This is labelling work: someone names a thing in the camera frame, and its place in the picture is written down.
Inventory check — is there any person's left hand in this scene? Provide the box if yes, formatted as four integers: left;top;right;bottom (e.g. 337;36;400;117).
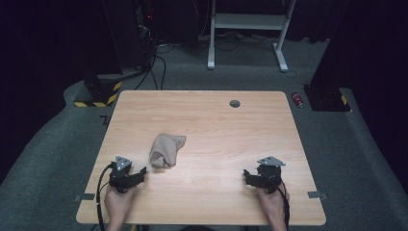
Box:
104;186;138;219

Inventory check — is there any black floor cable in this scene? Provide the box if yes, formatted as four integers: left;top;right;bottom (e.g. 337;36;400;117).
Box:
155;55;167;91
134;44;159;91

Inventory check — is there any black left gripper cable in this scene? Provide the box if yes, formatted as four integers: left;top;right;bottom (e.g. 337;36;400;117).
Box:
95;162;115;231

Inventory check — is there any person's right hand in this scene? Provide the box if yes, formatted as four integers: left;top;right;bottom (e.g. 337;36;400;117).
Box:
256;184;291;219

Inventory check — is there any white metal stand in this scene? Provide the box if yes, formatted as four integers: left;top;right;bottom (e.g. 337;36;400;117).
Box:
207;0;298;73

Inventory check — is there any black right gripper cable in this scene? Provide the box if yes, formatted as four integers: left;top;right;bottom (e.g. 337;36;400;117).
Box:
276;181;292;231

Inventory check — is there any black base with yellow stripes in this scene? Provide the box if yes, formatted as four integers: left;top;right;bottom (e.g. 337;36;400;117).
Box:
73;73;124;109

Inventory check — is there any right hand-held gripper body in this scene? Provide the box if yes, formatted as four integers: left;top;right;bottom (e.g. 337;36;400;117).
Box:
256;156;287;194

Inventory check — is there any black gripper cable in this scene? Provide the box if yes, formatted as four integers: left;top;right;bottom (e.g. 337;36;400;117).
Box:
276;181;292;231
95;162;115;231

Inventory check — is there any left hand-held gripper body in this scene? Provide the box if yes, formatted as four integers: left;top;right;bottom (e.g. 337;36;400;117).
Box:
109;156;133;193

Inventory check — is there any beige mesh cloth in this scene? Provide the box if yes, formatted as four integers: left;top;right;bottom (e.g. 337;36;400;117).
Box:
148;133;188;169

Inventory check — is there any dark equipment rack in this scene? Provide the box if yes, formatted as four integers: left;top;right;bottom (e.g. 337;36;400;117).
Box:
134;0;159;70

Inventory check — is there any black square stand base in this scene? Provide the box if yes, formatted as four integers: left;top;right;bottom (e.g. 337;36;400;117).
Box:
302;84;351;113

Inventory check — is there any red can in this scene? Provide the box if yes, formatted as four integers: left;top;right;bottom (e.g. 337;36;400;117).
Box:
291;91;305;110

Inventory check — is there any bundle of cables under stand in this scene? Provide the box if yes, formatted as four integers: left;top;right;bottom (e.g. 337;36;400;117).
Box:
197;31;277;52

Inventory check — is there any grey tape piece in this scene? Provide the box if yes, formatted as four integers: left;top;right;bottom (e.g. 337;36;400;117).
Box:
307;191;329;200
74;192;96;202

